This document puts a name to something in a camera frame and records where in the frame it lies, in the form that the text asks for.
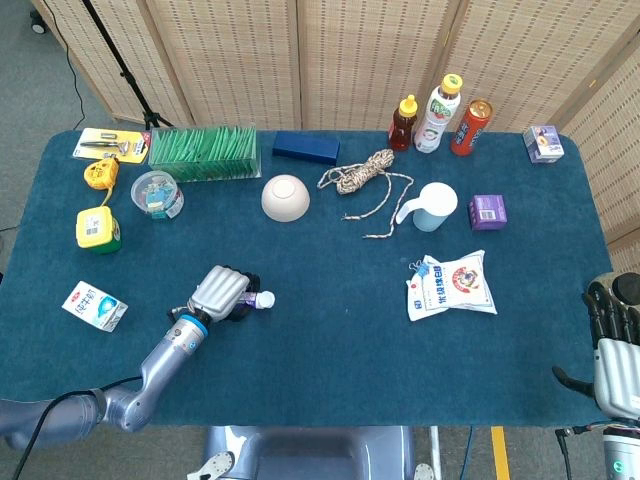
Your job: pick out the green container yellow lid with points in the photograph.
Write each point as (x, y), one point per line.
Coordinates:
(95, 230)

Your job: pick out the clear box green sachets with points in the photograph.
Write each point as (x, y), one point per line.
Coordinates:
(205, 152)

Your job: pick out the black caster wheel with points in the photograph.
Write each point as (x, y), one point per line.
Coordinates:
(38, 22)

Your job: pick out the black tripod stand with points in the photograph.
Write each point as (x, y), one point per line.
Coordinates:
(122, 70)

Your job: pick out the purple white small carton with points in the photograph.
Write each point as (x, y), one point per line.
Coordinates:
(544, 144)

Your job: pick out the blue binder clip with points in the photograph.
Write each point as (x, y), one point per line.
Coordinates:
(423, 270)

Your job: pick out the razor blister pack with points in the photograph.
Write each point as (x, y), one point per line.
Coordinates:
(107, 145)

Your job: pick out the white blue milk carton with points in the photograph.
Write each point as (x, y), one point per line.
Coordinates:
(95, 306)

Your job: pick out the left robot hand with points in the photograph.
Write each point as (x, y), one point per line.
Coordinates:
(220, 292)

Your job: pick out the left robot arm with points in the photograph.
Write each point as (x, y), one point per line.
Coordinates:
(160, 365)

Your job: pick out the clear round jar of clips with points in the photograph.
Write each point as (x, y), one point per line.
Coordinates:
(157, 197)

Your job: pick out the orange red can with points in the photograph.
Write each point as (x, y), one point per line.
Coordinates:
(470, 130)

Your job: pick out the small purple box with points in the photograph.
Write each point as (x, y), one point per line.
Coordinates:
(487, 212)

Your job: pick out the bamboo folding screen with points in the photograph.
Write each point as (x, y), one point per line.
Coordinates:
(350, 60)

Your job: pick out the amber honey bottle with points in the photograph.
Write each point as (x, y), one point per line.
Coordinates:
(401, 130)

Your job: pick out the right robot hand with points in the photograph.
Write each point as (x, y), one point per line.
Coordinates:
(617, 372)

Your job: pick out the glass jar black lid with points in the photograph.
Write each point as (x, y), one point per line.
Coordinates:
(627, 287)

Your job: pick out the dark blue rectangular box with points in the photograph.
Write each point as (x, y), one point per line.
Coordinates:
(305, 147)

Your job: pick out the beige upturned bowl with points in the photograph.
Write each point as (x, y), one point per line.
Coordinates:
(285, 197)

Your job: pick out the grey blue robot torso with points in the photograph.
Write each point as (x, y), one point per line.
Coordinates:
(310, 452)

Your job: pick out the yellow tape measure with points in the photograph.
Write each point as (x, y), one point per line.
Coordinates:
(100, 175)

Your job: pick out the white sugar bag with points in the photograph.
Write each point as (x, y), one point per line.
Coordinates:
(455, 287)

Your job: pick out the white drink bottle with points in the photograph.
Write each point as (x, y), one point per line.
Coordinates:
(435, 120)

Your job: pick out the purple toothpaste tube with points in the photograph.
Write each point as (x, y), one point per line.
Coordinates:
(265, 300)

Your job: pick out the white table leg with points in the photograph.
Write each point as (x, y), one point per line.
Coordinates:
(435, 452)

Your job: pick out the blue table cloth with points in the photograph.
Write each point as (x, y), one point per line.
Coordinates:
(350, 380)

